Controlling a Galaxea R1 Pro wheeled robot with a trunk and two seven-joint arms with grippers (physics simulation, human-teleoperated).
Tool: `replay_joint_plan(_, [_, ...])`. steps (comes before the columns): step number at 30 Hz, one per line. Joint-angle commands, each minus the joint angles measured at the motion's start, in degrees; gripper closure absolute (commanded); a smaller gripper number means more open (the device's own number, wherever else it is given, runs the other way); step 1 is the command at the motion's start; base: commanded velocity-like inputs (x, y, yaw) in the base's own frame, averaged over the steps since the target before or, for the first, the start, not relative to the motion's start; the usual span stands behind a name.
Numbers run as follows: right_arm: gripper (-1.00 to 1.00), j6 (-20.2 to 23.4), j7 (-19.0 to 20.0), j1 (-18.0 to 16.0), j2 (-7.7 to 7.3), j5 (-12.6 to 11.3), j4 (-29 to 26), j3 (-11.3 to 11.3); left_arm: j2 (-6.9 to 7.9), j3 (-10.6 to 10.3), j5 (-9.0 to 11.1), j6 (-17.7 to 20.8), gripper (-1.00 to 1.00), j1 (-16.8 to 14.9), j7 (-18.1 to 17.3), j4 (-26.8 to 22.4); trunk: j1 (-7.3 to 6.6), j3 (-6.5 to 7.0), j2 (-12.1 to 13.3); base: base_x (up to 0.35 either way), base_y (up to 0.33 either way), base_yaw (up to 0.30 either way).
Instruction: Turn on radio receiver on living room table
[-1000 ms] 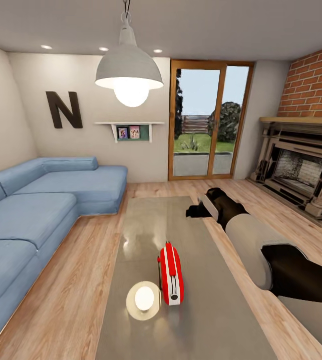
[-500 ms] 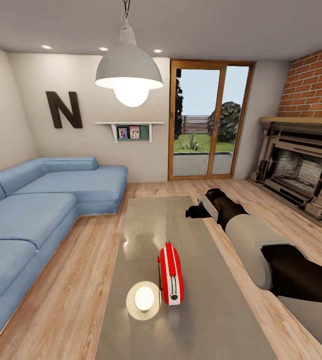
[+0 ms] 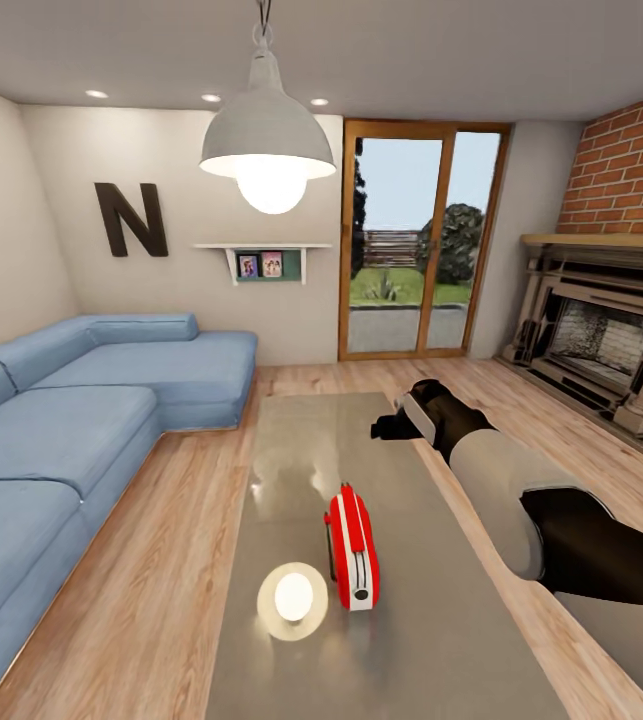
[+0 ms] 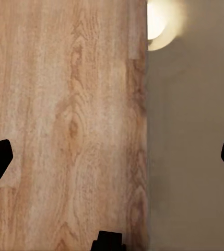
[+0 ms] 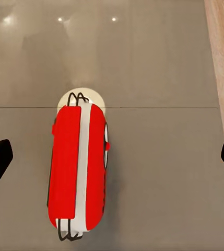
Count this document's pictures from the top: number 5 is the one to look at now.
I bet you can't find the radio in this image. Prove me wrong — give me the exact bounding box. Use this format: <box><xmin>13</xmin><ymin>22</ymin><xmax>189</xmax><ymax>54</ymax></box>
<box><xmin>47</xmin><ymin>92</ymin><xmax>110</xmax><ymax>242</ymax></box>

